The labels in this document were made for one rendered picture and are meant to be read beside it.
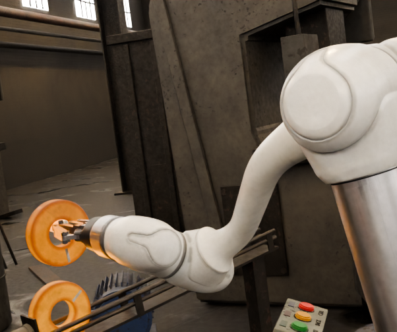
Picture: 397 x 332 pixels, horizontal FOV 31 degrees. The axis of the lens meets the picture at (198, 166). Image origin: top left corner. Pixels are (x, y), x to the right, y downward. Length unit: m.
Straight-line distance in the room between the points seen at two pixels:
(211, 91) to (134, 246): 2.57
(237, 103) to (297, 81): 2.89
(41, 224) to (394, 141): 0.93
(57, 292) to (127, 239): 0.43
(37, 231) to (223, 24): 2.38
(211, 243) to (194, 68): 2.54
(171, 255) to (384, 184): 0.52
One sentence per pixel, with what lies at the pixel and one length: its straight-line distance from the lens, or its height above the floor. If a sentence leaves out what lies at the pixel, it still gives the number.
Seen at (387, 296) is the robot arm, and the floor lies 0.88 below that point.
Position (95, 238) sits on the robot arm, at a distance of 1.45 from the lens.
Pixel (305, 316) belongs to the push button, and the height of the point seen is 0.61.
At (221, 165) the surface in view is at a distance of 3.86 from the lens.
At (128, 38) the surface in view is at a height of 1.71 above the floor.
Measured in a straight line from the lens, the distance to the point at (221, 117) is 3.82.
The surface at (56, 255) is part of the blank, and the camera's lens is 1.66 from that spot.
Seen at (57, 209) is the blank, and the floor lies 0.96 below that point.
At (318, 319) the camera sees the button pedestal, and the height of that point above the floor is 0.59.
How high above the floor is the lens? 1.16
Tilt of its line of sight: 5 degrees down
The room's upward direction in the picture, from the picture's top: 7 degrees counter-clockwise
